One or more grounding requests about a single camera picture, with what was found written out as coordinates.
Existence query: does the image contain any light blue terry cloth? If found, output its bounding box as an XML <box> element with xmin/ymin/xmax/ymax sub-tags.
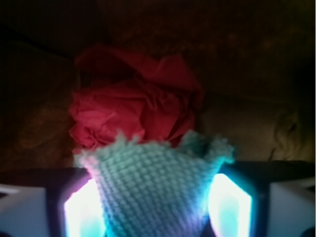
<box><xmin>75</xmin><ymin>131</ymin><xmax>235</xmax><ymax>237</ymax></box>

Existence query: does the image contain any brown paper bag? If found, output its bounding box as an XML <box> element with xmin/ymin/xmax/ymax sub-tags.
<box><xmin>0</xmin><ymin>0</ymin><xmax>316</xmax><ymax>171</ymax></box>

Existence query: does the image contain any crumpled red cloth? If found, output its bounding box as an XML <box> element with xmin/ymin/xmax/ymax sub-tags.
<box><xmin>69</xmin><ymin>44</ymin><xmax>204</xmax><ymax>150</ymax></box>

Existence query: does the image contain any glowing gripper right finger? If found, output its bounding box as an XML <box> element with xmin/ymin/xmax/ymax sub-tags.
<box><xmin>202</xmin><ymin>160</ymin><xmax>316</xmax><ymax>237</ymax></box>

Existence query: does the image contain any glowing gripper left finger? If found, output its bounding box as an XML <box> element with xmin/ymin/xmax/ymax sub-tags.
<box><xmin>0</xmin><ymin>168</ymin><xmax>107</xmax><ymax>237</ymax></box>

